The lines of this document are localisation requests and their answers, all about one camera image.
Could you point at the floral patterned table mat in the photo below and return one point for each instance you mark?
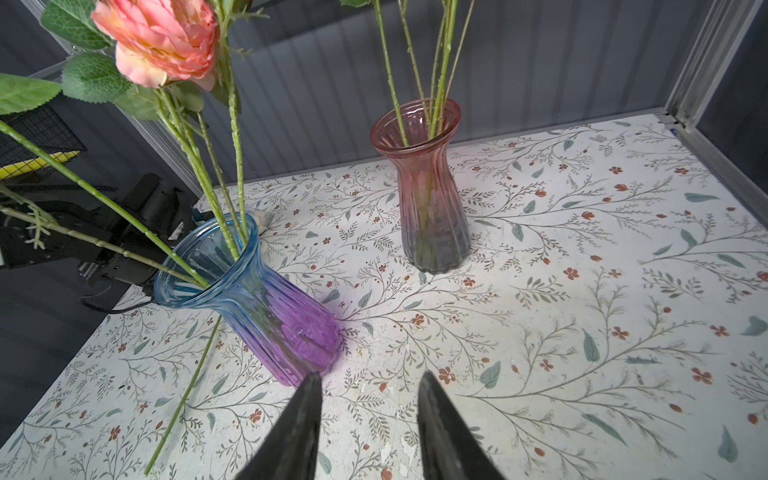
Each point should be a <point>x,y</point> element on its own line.
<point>610,322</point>

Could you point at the light pink rose stem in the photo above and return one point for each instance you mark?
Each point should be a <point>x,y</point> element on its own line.
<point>380,23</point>

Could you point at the pink ranunculus spray stem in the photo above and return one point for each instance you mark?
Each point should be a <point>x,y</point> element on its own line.
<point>155,60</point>

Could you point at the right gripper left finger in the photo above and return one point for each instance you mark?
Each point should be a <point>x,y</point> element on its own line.
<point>290,449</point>

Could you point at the yellow green marker pen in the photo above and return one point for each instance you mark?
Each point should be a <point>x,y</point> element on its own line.
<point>32,165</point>

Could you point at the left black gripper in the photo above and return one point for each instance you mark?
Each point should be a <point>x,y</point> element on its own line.
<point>160,206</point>

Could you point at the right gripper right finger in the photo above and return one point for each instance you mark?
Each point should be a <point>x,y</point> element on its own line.
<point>448,448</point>

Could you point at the white rose stem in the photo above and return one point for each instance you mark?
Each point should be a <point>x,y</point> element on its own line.
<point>446,60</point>

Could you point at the blue purple glass vase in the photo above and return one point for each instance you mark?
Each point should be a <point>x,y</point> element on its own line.
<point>288,331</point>

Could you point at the pink red glass vase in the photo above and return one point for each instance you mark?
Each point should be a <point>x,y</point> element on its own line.
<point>434,228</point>

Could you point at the magenta rose stem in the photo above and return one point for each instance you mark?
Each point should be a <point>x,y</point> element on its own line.
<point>21,94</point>

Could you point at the black wire mesh basket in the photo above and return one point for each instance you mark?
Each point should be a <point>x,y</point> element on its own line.
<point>46,130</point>

